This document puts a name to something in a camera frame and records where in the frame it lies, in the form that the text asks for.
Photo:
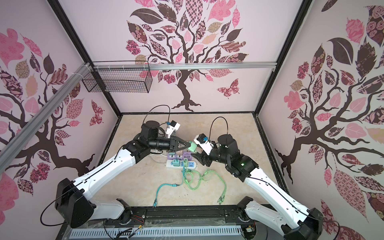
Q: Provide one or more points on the back aluminium rail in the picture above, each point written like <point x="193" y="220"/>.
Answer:
<point x="198" y="66"/>

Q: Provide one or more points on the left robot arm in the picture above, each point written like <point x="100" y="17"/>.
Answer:
<point x="73" y="200"/>

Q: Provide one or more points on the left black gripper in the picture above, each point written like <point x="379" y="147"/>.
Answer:
<point x="173" y="143"/>

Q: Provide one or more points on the aluminium rail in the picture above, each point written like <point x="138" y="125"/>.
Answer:
<point x="13" y="148"/>
<point x="198" y="66"/>

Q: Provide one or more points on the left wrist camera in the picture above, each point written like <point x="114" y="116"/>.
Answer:
<point x="171" y="127"/>

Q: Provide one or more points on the white blue power strip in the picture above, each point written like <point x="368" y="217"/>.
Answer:
<point x="192" y="165"/>

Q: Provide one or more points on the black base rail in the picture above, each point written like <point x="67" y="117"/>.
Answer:
<point x="186" y="216"/>

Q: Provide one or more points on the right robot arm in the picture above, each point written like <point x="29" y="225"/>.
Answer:
<point x="291" y="219"/>

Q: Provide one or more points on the green charger plug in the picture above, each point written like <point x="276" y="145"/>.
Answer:
<point x="185" y="163"/>
<point x="193" y="147"/>

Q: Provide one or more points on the black wire basket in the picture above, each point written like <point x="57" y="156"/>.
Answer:
<point x="119" y="77"/>

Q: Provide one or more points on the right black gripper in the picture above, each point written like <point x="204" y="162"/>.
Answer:
<point x="204" y="157"/>

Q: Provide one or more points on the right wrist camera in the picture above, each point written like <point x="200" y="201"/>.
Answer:
<point x="203" y="142"/>

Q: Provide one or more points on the white slotted cable duct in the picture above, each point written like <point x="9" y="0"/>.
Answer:
<point x="154" y="233"/>

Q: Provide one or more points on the purple power strip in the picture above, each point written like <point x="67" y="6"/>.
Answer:
<point x="180" y="155"/>

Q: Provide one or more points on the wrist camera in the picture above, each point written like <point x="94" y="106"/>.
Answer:
<point x="203" y="142"/>
<point x="171" y="127"/>

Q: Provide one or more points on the left aluminium rail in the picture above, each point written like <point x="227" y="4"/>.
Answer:
<point x="13" y="148"/>

